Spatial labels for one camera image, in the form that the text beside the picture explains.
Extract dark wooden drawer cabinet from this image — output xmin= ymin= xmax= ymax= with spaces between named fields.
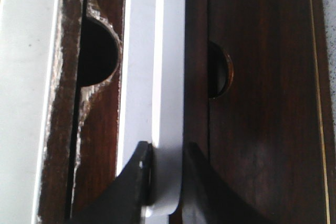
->
xmin=33 ymin=0 xmax=335 ymax=223

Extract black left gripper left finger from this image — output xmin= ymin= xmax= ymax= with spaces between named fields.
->
xmin=70 ymin=141 xmax=153 ymax=223

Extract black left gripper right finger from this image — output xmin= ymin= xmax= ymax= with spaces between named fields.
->
xmin=181 ymin=142 xmax=267 ymax=223

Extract wooden drawer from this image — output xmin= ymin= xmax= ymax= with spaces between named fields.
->
xmin=70 ymin=0 xmax=184 ymax=224
xmin=208 ymin=0 xmax=327 ymax=223

